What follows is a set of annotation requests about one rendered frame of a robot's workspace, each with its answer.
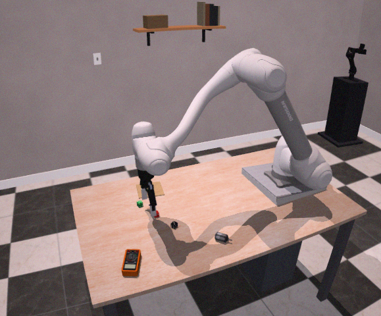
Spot tan mat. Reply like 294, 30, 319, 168
136, 182, 164, 199

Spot orange digital multimeter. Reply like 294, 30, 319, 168
122, 249, 141, 277

